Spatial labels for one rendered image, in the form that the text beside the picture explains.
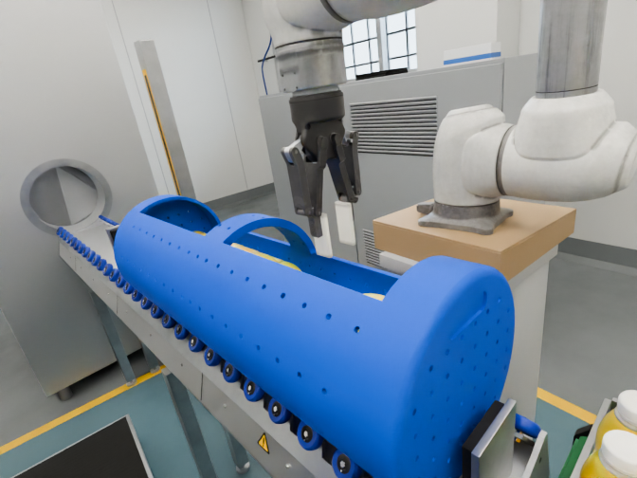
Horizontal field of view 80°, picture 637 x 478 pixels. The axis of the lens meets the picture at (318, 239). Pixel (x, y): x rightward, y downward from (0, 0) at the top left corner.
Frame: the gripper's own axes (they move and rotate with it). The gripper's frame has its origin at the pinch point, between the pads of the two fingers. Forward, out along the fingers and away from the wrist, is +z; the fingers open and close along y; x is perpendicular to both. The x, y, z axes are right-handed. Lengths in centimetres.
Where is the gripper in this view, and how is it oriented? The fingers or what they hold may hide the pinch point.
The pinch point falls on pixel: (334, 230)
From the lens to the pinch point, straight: 59.1
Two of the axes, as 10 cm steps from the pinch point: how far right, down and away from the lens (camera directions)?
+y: -7.2, 3.5, -6.0
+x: 6.8, 1.8, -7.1
